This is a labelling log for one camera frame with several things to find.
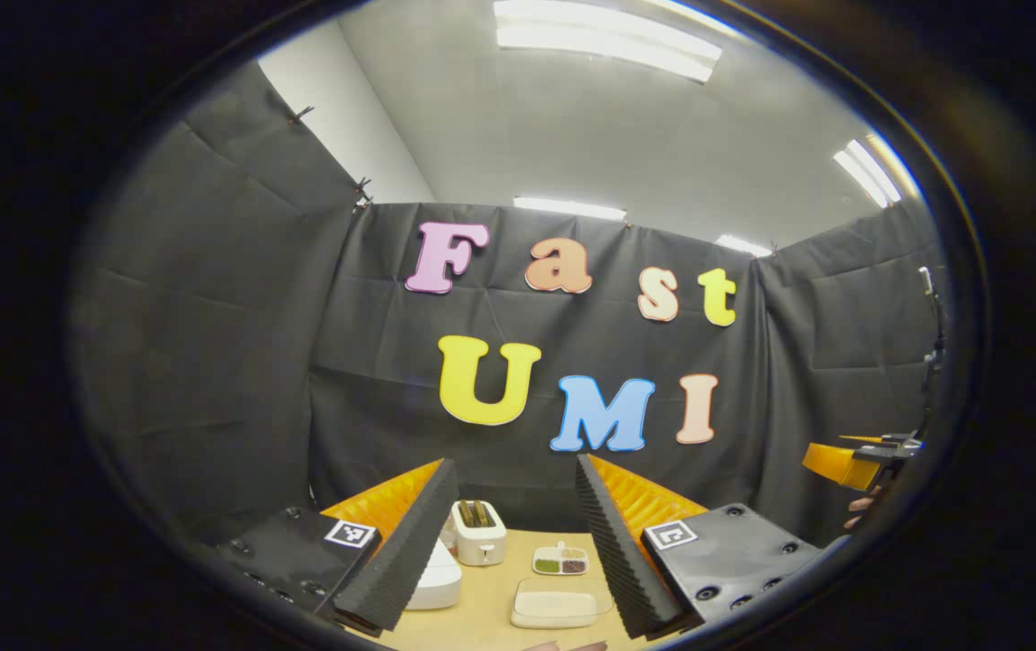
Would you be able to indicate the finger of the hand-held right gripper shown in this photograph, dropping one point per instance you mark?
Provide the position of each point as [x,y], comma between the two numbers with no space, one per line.
[839,463]

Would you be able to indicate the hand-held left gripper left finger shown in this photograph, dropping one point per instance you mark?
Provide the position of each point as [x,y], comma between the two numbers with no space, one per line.
[405,556]

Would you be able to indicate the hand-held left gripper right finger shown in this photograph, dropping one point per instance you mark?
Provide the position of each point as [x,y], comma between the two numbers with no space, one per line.
[617,551]

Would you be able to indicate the white rice cooker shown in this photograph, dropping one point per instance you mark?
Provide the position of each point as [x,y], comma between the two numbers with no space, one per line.
[441,583]

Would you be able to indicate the clear plastic water bottle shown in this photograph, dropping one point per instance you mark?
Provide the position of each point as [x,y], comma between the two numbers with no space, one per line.
[447,542]

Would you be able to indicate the yellow soybeans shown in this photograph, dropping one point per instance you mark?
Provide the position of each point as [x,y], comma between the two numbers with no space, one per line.
[572,553]

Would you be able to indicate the dark red beans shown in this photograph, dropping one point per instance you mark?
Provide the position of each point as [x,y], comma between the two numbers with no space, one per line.
[574,566]

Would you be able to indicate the white divided grain plate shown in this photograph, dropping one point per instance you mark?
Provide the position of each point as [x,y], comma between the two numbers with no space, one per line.
[560,558]

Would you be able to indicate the clear glass tray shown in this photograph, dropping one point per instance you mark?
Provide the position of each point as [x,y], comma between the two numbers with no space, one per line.
[563,583]

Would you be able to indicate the green mung beans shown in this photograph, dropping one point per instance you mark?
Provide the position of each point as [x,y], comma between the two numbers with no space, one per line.
[548,566]

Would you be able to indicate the brown bread slice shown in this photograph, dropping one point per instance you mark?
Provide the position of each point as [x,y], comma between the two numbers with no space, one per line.
[468,515]
[485,514]

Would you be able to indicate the white toaster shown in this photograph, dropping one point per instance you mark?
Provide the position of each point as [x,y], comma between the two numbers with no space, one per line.
[480,547]

